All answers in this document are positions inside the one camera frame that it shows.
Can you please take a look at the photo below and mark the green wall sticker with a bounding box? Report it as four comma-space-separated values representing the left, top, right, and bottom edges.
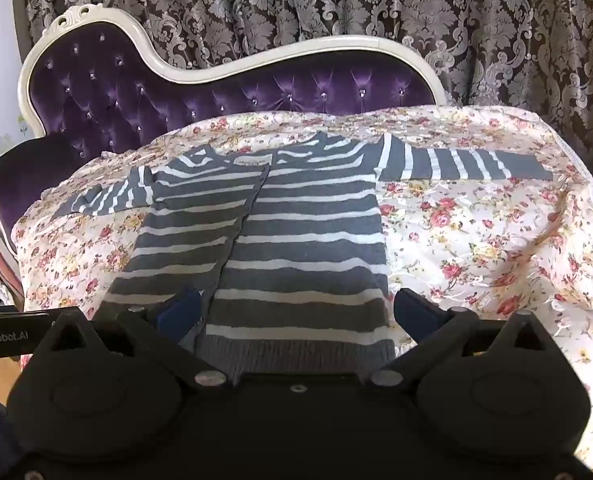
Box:
0, 112, 30, 163

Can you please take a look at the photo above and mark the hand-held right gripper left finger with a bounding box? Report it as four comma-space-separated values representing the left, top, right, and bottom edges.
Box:
31, 287, 227, 393

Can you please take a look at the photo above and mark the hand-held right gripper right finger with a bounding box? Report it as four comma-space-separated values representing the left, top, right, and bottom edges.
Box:
369, 288, 565, 393

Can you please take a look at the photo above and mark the grey white striped cardigan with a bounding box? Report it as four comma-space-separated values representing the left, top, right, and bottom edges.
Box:
54, 132, 555, 381

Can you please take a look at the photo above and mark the brown silver damask curtain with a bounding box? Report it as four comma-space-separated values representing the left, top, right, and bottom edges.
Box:
14, 0, 593, 271

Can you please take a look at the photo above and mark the purple tufted sofa white frame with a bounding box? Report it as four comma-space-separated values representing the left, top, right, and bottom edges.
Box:
0, 5, 455, 256

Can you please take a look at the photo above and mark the floral quilted blanket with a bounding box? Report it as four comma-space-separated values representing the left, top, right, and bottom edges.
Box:
14, 105, 593, 476

